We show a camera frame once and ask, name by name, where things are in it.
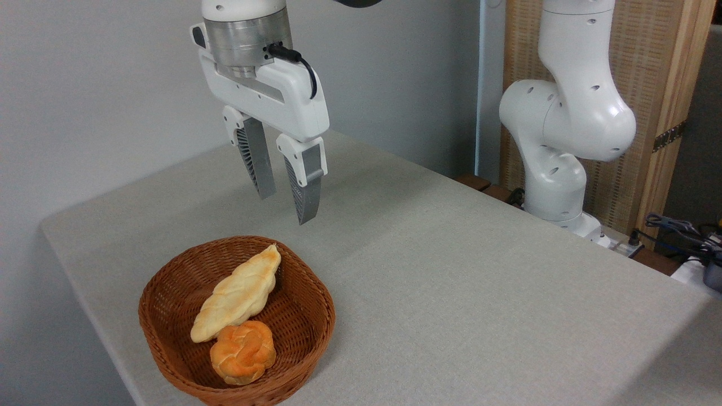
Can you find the light blue vertical pole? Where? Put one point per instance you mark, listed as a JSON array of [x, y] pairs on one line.
[[481, 84]]

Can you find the black metal screen hinge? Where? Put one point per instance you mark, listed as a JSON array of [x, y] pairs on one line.
[[670, 136]]

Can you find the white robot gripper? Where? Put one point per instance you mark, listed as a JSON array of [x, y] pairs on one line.
[[296, 104]]

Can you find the silver cylindrical wrist adapter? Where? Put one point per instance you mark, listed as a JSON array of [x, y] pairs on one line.
[[242, 39]]

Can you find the white cloth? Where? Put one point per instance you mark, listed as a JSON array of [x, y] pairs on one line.
[[691, 273]]

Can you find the round orange knotted bread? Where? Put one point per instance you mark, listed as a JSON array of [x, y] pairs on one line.
[[242, 352]]

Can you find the wooden rattan screen panel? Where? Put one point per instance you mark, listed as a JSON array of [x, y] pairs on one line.
[[640, 51]]

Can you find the dark grey round container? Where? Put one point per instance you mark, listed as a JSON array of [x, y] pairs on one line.
[[714, 276]]

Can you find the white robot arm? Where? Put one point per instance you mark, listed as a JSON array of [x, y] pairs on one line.
[[575, 113]]

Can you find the brown wicker basket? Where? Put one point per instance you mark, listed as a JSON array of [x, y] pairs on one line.
[[299, 316]]

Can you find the long braided pale bread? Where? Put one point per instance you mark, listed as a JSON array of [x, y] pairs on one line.
[[240, 293]]

